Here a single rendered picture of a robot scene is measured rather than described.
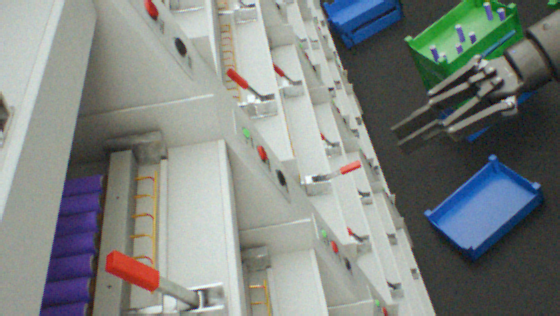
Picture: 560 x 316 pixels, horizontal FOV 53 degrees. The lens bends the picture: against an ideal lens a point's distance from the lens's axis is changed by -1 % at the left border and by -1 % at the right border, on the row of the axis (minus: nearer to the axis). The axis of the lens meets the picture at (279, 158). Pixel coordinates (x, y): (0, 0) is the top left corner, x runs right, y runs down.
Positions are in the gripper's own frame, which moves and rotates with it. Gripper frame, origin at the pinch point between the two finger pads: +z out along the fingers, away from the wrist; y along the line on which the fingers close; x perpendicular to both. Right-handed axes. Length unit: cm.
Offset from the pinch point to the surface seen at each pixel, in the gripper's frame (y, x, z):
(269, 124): -2.6, 18.9, 15.3
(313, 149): 10.0, -0.7, 18.0
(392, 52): 143, -95, 8
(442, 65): 77, -59, -7
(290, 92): 26.4, 0.8, 18.9
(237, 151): -24.4, 34.7, 10.8
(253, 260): -26.9, 23.1, 18.2
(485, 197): 52, -95, 3
